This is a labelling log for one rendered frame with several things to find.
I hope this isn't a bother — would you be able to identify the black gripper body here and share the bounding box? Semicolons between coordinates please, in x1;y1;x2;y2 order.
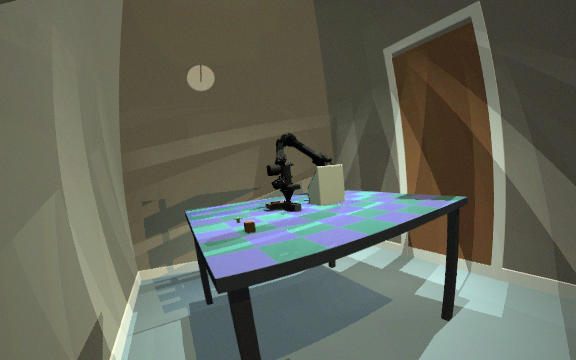
275;174;301;190

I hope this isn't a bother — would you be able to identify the small orange-brown cube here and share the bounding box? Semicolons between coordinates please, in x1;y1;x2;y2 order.
244;220;256;233

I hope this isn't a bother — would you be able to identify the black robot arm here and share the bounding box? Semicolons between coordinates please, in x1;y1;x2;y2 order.
266;133;333;188

